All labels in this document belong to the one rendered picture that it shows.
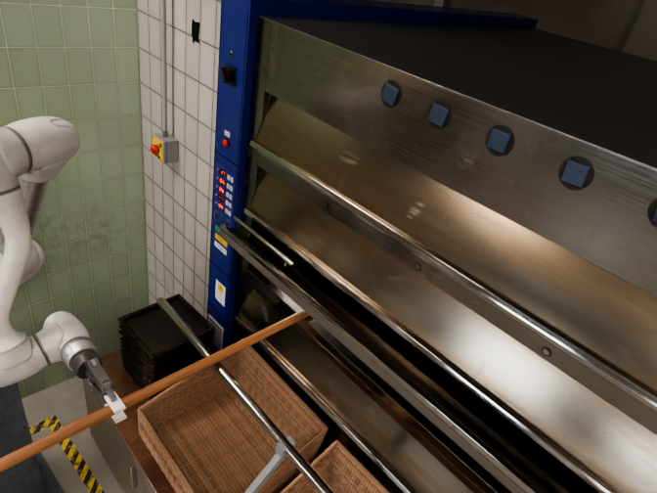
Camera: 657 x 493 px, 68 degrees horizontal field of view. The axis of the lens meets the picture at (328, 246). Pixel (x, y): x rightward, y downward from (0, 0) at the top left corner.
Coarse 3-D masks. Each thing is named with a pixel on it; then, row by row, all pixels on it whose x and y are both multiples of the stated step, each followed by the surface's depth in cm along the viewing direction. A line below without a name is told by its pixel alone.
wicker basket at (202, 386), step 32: (256, 352) 201; (192, 384) 198; (224, 384) 214; (256, 384) 202; (288, 384) 190; (160, 416) 194; (192, 416) 201; (224, 416) 204; (288, 416) 189; (160, 448) 175; (192, 448) 189; (224, 448) 192; (256, 448) 194; (192, 480) 179; (224, 480) 181; (288, 480) 177
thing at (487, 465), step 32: (288, 256) 168; (320, 288) 156; (320, 320) 142; (352, 320) 145; (352, 352) 135; (384, 352) 135; (416, 352) 139; (416, 384) 127; (448, 384) 130; (480, 416) 123; (512, 448) 116; (544, 480) 109; (576, 480) 112
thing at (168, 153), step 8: (160, 136) 206; (168, 136) 208; (168, 144) 204; (176, 144) 207; (160, 152) 206; (168, 152) 206; (176, 152) 209; (160, 160) 208; (168, 160) 208; (176, 160) 211
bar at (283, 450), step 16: (160, 304) 170; (176, 320) 164; (192, 336) 159; (208, 352) 154; (224, 368) 150; (240, 384) 146; (240, 400) 143; (256, 416) 138; (272, 432) 134; (288, 448) 131; (272, 464) 132; (304, 464) 128; (256, 480) 132; (320, 480) 124
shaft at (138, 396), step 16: (288, 320) 168; (256, 336) 159; (224, 352) 151; (192, 368) 144; (160, 384) 138; (128, 400) 132; (96, 416) 126; (64, 432) 121; (32, 448) 116; (0, 464) 112; (16, 464) 114
